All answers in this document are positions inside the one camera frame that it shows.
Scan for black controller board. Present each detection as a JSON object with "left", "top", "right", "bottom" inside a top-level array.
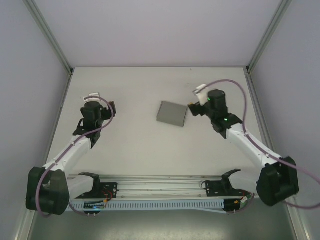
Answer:
[
  {"left": 83, "top": 200, "right": 107, "bottom": 216},
  {"left": 223, "top": 199, "right": 248, "bottom": 215}
]

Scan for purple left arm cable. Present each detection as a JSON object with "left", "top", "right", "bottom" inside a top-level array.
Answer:
[{"left": 37, "top": 96, "right": 117, "bottom": 219}]

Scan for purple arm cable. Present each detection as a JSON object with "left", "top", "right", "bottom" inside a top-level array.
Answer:
[
  {"left": 37, "top": 96, "right": 117, "bottom": 219},
  {"left": 206, "top": 79, "right": 320, "bottom": 215}
]

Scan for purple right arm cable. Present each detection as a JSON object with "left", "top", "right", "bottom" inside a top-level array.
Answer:
[{"left": 206, "top": 79, "right": 320, "bottom": 215}]

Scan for aluminium side rail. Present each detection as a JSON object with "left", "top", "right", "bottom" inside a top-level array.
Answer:
[
  {"left": 43, "top": 72, "right": 74, "bottom": 173},
  {"left": 246, "top": 72, "right": 283, "bottom": 166}
]

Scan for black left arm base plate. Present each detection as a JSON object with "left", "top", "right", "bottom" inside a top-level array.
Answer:
[{"left": 92, "top": 182, "right": 119, "bottom": 200}]

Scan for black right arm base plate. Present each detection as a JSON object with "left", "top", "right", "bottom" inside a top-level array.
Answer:
[{"left": 204, "top": 179, "right": 251, "bottom": 198}]

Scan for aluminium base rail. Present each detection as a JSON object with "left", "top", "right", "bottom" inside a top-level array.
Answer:
[{"left": 64, "top": 173, "right": 261, "bottom": 201}]

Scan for aluminium frame post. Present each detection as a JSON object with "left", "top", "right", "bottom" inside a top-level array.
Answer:
[
  {"left": 246, "top": 0, "right": 293, "bottom": 74},
  {"left": 23, "top": 0, "right": 75, "bottom": 76}
]

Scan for light blue cable duct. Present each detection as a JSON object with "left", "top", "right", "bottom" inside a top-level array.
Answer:
[{"left": 67, "top": 198, "right": 251, "bottom": 215}]

